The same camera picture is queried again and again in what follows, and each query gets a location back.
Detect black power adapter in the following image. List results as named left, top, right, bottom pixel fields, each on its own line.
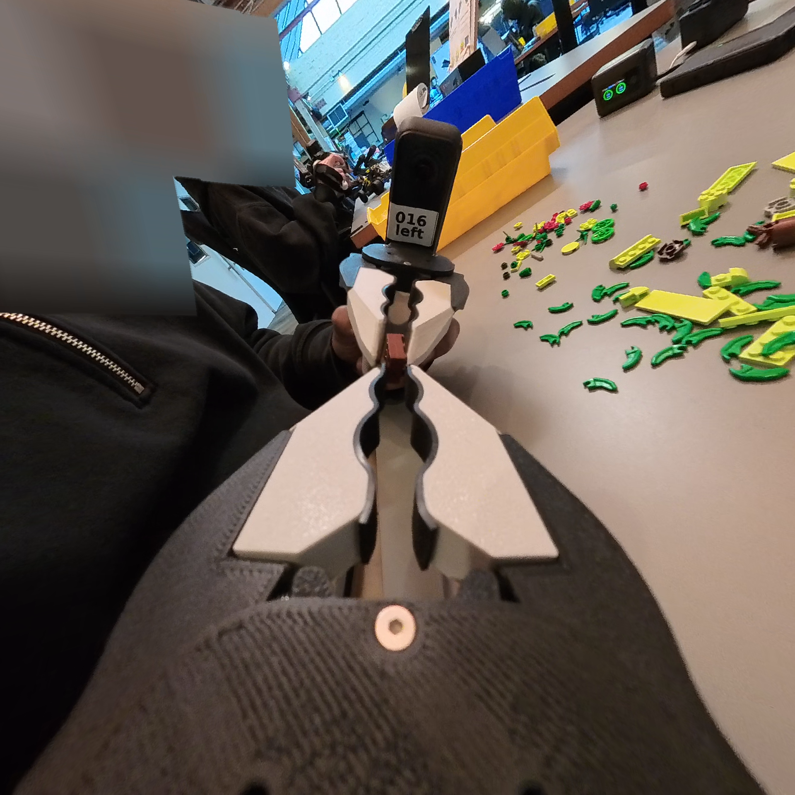
left=658, top=12, right=795, bottom=99

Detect black device with green lights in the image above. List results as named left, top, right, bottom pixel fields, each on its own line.
left=590, top=39, right=659, bottom=119

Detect person's left hand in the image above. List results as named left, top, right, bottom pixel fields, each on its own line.
left=331, top=304, right=462, bottom=375

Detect blue plastic bin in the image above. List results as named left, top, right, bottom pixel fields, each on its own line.
left=384, top=45, right=523, bottom=150

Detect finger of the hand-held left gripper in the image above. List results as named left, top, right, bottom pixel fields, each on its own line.
left=405, top=281, right=457, bottom=369
left=347, top=269, right=400, bottom=373

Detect brown stem cluster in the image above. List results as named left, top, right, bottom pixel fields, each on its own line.
left=745, top=214, right=795, bottom=251

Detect white paper roll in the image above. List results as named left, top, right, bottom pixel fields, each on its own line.
left=393, top=84, right=431, bottom=129

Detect scattered lime green bricks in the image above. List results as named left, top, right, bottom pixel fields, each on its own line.
left=535, top=152, right=795, bottom=369

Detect yellow plastic bin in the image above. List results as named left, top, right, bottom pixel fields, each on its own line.
left=366, top=96, right=561, bottom=251

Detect black case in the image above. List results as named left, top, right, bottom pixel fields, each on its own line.
left=677, top=0, right=752, bottom=51

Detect pile of tiny flower pieces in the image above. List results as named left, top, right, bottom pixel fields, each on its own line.
left=491, top=180, right=620, bottom=292

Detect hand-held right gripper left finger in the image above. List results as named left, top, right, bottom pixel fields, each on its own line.
left=231, top=366, right=376, bottom=575

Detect black upright panel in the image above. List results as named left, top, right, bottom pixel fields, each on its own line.
left=404, top=6, right=432, bottom=93

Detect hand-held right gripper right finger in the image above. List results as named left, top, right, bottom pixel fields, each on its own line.
left=407, top=365, right=560, bottom=581

